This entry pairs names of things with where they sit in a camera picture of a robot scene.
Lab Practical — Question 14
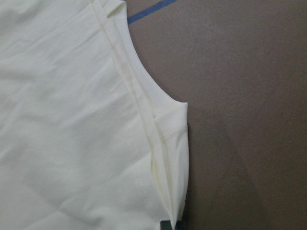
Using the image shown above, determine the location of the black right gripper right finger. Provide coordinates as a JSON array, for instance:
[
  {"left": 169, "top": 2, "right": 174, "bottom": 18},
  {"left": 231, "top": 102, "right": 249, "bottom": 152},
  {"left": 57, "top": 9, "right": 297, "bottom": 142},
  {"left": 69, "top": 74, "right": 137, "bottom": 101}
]
[{"left": 177, "top": 220, "right": 187, "bottom": 230}]

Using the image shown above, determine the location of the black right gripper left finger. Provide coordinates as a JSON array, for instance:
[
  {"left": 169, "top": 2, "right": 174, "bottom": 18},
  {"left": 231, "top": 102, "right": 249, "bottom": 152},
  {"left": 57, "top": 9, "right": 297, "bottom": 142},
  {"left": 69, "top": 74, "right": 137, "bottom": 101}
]
[{"left": 160, "top": 220, "right": 172, "bottom": 230}]

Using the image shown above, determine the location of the cream long-sleeve cat shirt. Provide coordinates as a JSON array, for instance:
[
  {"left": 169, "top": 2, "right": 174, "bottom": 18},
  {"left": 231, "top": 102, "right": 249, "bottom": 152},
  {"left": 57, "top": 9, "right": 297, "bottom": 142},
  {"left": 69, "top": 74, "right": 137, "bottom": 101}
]
[{"left": 0, "top": 0, "right": 189, "bottom": 230}]

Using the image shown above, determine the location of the brown paper table cover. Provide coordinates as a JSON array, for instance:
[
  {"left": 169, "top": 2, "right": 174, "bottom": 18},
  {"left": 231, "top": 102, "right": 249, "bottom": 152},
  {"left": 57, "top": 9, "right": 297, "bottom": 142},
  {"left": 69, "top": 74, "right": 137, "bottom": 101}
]
[{"left": 129, "top": 0, "right": 307, "bottom": 230}]

